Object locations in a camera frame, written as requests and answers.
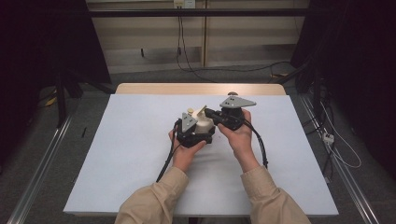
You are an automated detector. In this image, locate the person's right hand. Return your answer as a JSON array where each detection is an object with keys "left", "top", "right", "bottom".
[{"left": 217, "top": 108, "right": 261, "bottom": 174}]

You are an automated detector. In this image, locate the black metal stand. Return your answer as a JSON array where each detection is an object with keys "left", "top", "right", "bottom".
[
  {"left": 275, "top": 62, "right": 323, "bottom": 116},
  {"left": 55, "top": 69, "right": 115, "bottom": 129}
]

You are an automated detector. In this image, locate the black hanging power cable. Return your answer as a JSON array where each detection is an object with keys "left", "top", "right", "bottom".
[{"left": 176, "top": 14, "right": 219, "bottom": 83}]

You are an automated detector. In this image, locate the black metal crossbar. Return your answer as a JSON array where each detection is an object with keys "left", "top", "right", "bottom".
[{"left": 88, "top": 8, "right": 312, "bottom": 18}]

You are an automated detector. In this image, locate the metal floor rail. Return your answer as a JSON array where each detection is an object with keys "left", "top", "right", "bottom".
[
  {"left": 7, "top": 111, "right": 76, "bottom": 224},
  {"left": 298, "top": 94, "right": 380, "bottom": 224}
]

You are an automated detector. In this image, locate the glass jar with cream lid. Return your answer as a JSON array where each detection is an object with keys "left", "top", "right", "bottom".
[{"left": 186, "top": 105, "right": 217, "bottom": 135}]

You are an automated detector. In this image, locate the white board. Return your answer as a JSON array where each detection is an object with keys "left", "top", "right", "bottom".
[{"left": 63, "top": 93, "right": 340, "bottom": 217}]

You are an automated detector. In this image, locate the dark curtain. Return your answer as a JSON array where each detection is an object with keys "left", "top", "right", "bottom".
[
  {"left": 290, "top": 0, "right": 396, "bottom": 175},
  {"left": 0, "top": 0, "right": 112, "bottom": 162}
]

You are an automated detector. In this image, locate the right hand-held gripper cable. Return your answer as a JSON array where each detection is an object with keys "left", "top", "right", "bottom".
[{"left": 242, "top": 119, "right": 269, "bottom": 170}]

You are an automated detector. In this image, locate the left hand-held gripper cable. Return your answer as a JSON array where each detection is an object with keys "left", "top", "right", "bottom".
[{"left": 155, "top": 119, "right": 183, "bottom": 184}]

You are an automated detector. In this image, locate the hand-held gripper cable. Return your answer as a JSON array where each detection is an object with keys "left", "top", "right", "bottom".
[
  {"left": 155, "top": 119, "right": 183, "bottom": 184},
  {"left": 242, "top": 119, "right": 269, "bottom": 170}
]

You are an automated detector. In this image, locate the wooden table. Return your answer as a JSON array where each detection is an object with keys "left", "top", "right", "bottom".
[{"left": 115, "top": 82, "right": 287, "bottom": 96}]

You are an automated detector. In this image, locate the white wall socket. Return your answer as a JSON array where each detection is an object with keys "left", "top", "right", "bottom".
[{"left": 173, "top": 0, "right": 196, "bottom": 9}]

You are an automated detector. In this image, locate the white cable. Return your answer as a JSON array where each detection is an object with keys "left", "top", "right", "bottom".
[{"left": 320, "top": 102, "right": 362, "bottom": 170}]

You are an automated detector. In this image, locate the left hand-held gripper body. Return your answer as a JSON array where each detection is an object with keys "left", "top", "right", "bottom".
[{"left": 175, "top": 111, "right": 207, "bottom": 149}]

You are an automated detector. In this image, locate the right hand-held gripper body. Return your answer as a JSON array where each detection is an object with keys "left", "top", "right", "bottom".
[{"left": 218, "top": 95, "right": 257, "bottom": 131}]

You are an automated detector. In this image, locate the person's left hand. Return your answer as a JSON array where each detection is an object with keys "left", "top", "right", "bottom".
[{"left": 167, "top": 129, "right": 208, "bottom": 174}]

